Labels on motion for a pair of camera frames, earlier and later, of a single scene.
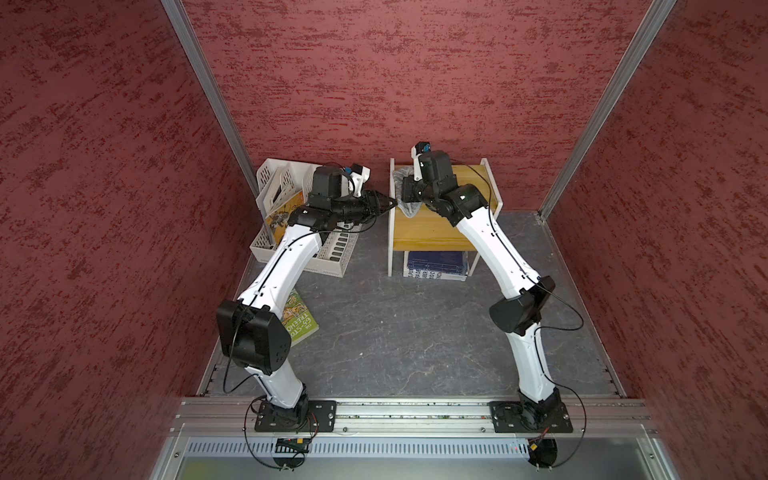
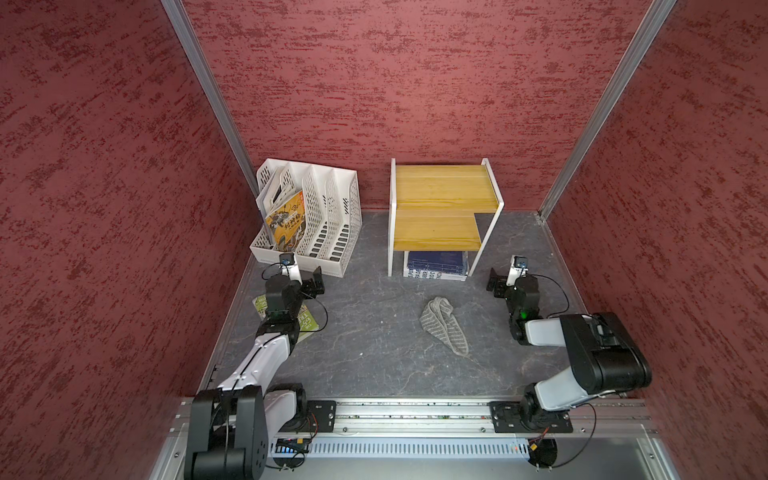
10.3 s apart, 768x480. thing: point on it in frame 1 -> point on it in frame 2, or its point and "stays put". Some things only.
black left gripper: x=372 y=206 -> x=310 y=291
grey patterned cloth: x=408 y=208 -> x=437 y=318
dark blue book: x=445 y=261 stays put
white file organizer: x=277 y=181 stays put
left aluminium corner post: x=207 y=77 stays put
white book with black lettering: x=436 y=274 stays put
